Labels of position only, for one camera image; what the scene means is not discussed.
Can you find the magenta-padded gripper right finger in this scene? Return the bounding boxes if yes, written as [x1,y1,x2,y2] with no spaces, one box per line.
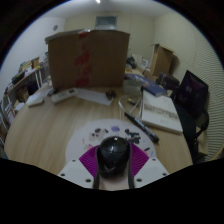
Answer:
[127,144,170,190]

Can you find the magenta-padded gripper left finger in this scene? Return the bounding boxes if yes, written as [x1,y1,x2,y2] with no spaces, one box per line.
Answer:
[57,146,101,190]

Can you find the black computer mouse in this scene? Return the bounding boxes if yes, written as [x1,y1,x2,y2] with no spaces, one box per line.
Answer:
[95,135,132,179]

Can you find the round white printed mouse pad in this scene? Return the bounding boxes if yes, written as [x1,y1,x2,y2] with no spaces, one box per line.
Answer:
[65,118,157,163]

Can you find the long black pen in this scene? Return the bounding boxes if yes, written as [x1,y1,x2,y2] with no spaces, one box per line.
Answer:
[124,111,160,144]

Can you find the black office chair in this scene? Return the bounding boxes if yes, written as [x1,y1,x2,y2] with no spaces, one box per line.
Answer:
[173,99,210,164]

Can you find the white book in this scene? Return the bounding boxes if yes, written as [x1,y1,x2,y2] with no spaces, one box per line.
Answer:
[140,89,184,135]

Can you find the plain white paper sheet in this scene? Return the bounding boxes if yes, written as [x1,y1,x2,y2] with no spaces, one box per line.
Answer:
[77,88,114,107]

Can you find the blue book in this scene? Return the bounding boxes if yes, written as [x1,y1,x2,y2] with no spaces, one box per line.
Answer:
[125,73,168,98]

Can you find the clear plastic container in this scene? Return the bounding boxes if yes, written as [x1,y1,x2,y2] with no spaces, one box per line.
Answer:
[122,79,144,98]

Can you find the small black clip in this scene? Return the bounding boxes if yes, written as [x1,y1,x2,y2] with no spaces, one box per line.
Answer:
[105,89,118,100]

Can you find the black flat screen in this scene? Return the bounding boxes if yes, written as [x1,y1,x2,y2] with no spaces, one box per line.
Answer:
[175,69,210,118]

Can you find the shelf unit with books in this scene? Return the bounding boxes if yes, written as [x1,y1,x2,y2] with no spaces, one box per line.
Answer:
[0,96,16,134]

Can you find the wooden side desk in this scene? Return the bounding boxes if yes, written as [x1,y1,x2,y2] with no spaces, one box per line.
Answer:
[3,64,51,101]

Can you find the tall narrow cardboard box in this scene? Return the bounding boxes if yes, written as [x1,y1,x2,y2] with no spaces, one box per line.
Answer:
[149,43,175,78]

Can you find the large brown cardboard box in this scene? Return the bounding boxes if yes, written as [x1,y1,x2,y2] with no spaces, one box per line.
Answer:
[44,29,131,91]

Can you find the high wall window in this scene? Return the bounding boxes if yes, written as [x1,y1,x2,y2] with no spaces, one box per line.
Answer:
[94,14,118,30]

